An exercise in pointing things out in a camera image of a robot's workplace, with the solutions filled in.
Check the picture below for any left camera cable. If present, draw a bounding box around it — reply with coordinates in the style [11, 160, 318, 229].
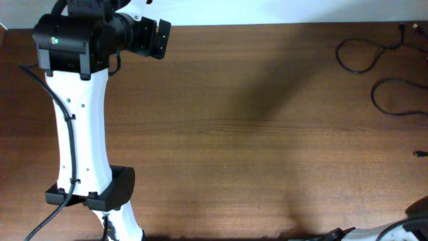
[18, 63, 78, 241]

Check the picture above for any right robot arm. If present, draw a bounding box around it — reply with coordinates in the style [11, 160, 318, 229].
[318, 196, 427, 241]

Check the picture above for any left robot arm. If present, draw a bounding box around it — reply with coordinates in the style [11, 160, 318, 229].
[33, 0, 171, 240]

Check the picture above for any black cable black plug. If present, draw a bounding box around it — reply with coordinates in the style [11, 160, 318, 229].
[334, 23, 427, 151]

